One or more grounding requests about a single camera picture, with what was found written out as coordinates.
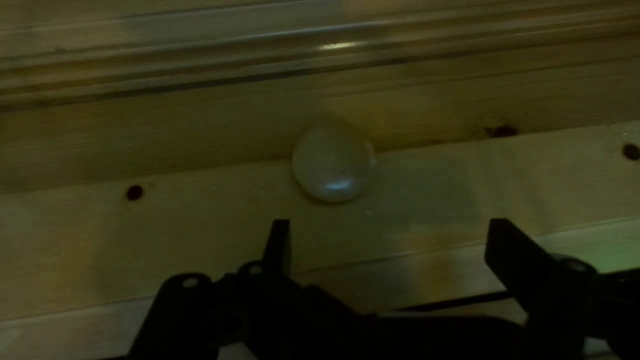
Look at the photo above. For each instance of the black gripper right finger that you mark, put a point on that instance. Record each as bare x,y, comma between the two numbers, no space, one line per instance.
522,267

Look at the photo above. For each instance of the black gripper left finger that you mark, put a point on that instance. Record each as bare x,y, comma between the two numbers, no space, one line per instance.
277,252

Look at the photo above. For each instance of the round pale drawer knob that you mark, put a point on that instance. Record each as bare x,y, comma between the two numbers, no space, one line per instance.
332,165

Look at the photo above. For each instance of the wooden drawer front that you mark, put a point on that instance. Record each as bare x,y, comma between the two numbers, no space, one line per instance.
102,200

